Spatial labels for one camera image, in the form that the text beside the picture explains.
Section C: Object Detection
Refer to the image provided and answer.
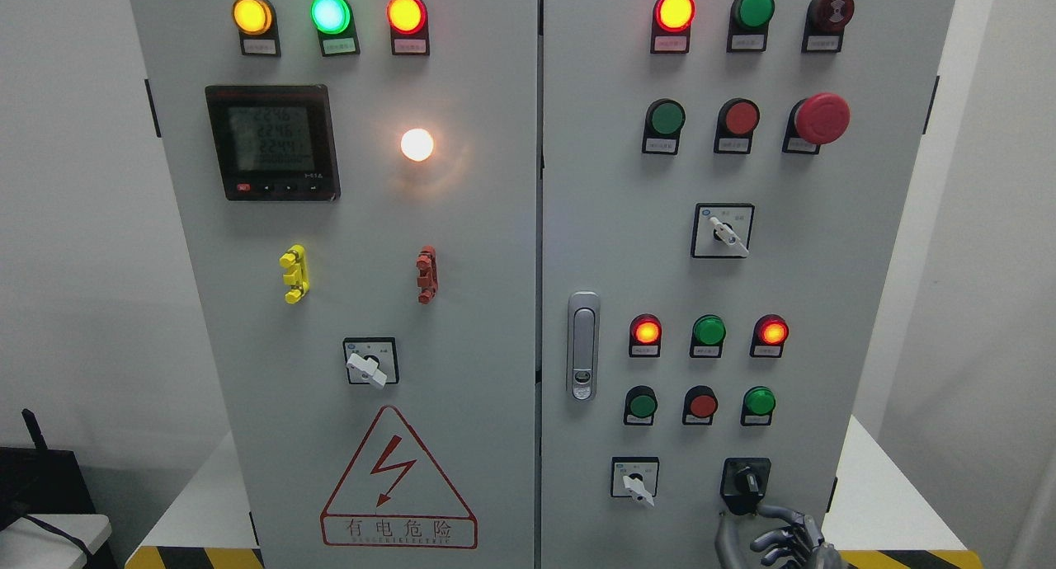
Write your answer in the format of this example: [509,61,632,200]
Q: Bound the red push button lower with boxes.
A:
[682,385,718,426]

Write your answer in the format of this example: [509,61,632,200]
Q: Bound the yellow terminal handle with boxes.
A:
[279,243,310,303]

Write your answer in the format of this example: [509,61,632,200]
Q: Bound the green push button upper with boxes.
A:
[641,98,686,155]

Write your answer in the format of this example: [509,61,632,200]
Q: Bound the grey electrical control cabinet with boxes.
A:
[130,0,955,568]

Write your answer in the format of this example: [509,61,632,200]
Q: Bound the green indicator middle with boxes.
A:
[689,314,727,359]

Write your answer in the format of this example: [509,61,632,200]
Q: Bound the dark red buzzer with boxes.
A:
[802,0,855,54]

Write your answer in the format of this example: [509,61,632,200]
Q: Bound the white selector switch upper right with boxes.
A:
[691,202,755,260]

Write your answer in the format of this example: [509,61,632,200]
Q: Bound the green push button lower left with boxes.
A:
[623,385,658,426]

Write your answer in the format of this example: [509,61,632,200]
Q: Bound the green lit indicator light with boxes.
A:
[310,0,360,57]

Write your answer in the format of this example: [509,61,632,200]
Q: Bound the black digital power meter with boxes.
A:
[205,84,341,201]

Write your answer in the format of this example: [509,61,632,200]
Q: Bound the silver door latch handle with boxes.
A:
[566,291,600,401]

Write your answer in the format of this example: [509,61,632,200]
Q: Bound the red push button upper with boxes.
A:
[714,98,761,155]

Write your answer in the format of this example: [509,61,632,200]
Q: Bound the red lit indicator top right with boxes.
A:
[650,0,696,54]

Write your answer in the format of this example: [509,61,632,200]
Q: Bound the red indicator middle left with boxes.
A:
[629,312,662,358]

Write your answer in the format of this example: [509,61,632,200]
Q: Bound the red lit indicator left door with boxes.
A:
[386,0,430,55]

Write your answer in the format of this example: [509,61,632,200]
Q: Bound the yellow indicator light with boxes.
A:
[233,0,281,57]

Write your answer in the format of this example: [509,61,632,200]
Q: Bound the white selector switch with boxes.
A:
[691,202,755,260]
[610,456,660,508]

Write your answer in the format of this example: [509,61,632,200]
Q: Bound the white table with cable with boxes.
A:
[1,514,112,568]

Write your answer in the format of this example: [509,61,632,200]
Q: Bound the red emergency stop button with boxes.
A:
[782,92,851,155]

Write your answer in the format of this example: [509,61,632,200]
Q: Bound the black box with antenna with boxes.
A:
[1,410,96,529]

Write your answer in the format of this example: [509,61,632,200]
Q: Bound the red indicator middle right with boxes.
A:
[750,314,790,358]

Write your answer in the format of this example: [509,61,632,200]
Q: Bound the green push button lower right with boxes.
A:
[740,386,776,426]

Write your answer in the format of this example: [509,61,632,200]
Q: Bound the black rotary knob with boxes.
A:
[720,458,771,515]

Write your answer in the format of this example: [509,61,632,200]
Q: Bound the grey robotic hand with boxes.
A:
[715,504,849,568]

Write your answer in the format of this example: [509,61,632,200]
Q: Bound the white selector switch lower right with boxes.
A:
[610,456,660,508]

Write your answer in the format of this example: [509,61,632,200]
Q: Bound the red electric hazard sticker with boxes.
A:
[320,405,478,549]

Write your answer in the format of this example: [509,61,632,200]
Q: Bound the white glowing lamp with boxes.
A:
[400,127,436,162]

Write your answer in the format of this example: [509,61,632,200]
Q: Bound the green push button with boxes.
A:
[641,98,686,155]
[623,385,658,426]
[740,386,776,426]

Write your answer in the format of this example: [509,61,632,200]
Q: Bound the green indicator top right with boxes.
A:
[727,0,776,53]

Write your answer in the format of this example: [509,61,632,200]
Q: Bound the red push button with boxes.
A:
[682,385,718,426]
[714,98,761,155]

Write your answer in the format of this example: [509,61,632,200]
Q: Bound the white selector switch left door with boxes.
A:
[342,336,400,390]

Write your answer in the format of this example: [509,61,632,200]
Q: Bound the red terminal handle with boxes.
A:
[415,245,438,303]

